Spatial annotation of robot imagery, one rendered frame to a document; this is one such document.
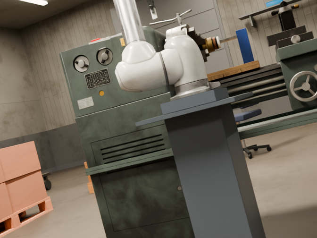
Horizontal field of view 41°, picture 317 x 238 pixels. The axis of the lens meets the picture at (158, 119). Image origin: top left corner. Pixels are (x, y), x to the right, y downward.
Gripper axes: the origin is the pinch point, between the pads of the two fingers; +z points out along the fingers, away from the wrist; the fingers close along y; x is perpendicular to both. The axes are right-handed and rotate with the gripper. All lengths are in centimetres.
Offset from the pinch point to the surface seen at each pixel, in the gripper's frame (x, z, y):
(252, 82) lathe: -48, 57, -21
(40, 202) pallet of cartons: 214, 131, 152
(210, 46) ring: -29.6, 30.3, -10.2
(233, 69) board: -40, 47, -25
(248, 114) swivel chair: -27, 100, 236
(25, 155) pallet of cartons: 215, 76, 151
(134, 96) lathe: 16, 46, -33
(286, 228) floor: -46, 136, -36
